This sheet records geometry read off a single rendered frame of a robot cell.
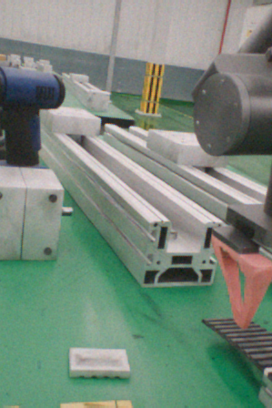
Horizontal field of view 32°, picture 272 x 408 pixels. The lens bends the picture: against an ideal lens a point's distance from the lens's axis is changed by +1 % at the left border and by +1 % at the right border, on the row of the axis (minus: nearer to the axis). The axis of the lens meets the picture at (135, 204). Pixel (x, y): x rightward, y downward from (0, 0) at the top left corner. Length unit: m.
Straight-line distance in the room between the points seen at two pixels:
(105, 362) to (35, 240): 0.23
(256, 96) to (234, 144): 0.03
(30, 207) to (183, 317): 0.22
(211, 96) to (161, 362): 0.24
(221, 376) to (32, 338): 0.17
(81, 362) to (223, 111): 0.24
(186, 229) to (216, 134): 0.30
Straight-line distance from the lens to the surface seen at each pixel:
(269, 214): 0.41
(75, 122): 1.09
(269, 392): 0.45
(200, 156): 0.93
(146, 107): 10.85
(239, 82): 0.33
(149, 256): 0.58
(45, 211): 0.60
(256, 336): 0.48
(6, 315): 0.50
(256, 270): 0.38
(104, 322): 0.50
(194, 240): 0.61
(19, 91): 0.77
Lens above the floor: 1.03
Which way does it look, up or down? 16 degrees down
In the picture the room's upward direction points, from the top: 9 degrees clockwise
